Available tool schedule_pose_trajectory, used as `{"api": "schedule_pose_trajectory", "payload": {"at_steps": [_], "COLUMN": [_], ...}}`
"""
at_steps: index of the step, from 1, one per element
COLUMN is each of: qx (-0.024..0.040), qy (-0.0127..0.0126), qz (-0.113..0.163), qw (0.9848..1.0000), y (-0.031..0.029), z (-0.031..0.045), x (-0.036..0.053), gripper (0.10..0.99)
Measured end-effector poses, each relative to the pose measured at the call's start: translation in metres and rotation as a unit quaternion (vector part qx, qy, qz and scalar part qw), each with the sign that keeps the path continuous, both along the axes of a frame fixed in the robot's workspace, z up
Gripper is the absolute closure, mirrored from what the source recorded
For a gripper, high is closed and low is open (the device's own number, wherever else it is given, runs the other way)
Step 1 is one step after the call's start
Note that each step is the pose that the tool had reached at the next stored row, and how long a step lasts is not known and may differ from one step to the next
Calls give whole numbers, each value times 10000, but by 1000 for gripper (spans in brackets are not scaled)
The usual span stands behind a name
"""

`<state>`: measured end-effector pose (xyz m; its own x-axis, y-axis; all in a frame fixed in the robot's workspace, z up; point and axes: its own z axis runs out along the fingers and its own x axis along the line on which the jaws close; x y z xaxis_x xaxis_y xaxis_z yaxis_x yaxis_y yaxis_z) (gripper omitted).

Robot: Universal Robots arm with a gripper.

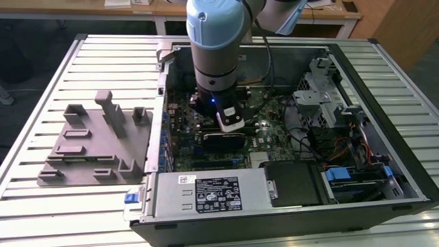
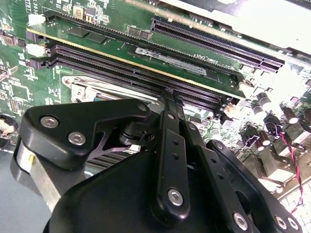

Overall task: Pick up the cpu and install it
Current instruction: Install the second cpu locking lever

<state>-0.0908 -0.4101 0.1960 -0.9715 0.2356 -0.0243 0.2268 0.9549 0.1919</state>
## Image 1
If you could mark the wooden cabinet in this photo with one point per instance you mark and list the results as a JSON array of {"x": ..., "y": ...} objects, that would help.
[{"x": 405, "y": 25}]

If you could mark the blue case latch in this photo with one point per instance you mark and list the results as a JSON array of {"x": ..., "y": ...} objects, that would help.
[{"x": 130, "y": 198}]

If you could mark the white paper box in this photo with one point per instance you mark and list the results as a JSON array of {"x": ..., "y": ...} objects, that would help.
[{"x": 117, "y": 2}]

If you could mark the silver power supply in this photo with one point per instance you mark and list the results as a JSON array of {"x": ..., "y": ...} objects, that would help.
[{"x": 165, "y": 185}]

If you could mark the black expansion slot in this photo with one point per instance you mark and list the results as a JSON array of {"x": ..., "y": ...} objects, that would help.
[{"x": 209, "y": 165}]

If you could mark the small blue plastic clip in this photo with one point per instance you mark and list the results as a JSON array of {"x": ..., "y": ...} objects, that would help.
[{"x": 388, "y": 172}]

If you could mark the grey parts rack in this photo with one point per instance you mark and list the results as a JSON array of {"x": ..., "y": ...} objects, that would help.
[{"x": 103, "y": 144}]

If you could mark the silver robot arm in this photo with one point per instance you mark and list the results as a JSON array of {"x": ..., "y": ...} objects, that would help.
[{"x": 213, "y": 38}]

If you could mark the silver disk bay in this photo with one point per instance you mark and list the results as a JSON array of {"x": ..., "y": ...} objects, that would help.
[{"x": 396, "y": 189}]

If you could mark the black plastic cover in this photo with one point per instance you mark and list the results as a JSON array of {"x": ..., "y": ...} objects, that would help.
[{"x": 296, "y": 182}]

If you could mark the black graphics card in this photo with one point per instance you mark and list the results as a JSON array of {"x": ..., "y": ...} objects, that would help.
[{"x": 223, "y": 141}]

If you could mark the black PC case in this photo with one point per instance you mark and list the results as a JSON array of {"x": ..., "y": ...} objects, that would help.
[{"x": 223, "y": 231}]

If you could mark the green RAM stick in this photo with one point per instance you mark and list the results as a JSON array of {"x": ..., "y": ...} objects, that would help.
[{"x": 81, "y": 160}]

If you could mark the small white box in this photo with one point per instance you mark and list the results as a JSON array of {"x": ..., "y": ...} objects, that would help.
[{"x": 142, "y": 2}]

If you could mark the blue disk carrier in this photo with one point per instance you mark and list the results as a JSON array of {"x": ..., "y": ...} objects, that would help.
[{"x": 338, "y": 175}]

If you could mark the wooden desk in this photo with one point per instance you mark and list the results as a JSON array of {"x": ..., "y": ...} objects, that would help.
[{"x": 69, "y": 6}]

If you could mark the green motherboard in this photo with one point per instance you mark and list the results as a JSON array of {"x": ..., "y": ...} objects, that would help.
[{"x": 187, "y": 123}]

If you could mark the silver chipset heat sink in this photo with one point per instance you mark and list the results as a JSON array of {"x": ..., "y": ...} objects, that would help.
[{"x": 259, "y": 157}]

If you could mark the silver metal drive cage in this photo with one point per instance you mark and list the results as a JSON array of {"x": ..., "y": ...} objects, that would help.
[{"x": 310, "y": 100}]

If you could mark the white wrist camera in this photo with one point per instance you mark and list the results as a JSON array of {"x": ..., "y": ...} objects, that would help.
[{"x": 231, "y": 121}]

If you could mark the black phone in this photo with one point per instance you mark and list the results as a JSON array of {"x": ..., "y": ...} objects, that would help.
[{"x": 350, "y": 6}]

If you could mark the grey metal leg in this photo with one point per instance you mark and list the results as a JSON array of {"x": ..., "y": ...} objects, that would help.
[{"x": 6, "y": 96}]

